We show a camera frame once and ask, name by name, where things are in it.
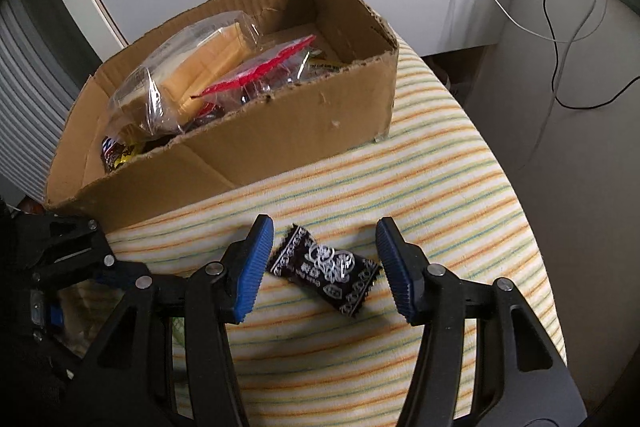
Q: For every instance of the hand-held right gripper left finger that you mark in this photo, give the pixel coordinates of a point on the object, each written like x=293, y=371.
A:
x=252, y=267

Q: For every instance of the black patterned candy packet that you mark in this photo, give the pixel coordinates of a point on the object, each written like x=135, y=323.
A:
x=325, y=269

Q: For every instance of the white ribbed radiator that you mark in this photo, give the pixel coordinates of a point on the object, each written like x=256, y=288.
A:
x=30, y=107

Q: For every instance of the brown and blue chocolate bar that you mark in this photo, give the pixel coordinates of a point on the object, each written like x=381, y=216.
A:
x=112, y=152

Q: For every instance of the striped table cloth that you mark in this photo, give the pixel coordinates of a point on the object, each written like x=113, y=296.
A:
x=400, y=167

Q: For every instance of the yellow snack packet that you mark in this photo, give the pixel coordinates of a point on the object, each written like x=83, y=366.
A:
x=322, y=66

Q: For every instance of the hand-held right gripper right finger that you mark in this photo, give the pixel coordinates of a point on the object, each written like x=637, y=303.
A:
x=392, y=267

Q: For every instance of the cardboard box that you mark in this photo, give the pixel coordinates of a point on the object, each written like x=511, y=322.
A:
x=300, y=122

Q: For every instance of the sliced bread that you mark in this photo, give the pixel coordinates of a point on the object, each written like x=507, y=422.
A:
x=200, y=67

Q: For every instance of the dark cake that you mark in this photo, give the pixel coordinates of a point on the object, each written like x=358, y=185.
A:
x=260, y=72

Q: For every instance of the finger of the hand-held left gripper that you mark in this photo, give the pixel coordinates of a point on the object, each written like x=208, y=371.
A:
x=75, y=232
x=112, y=281

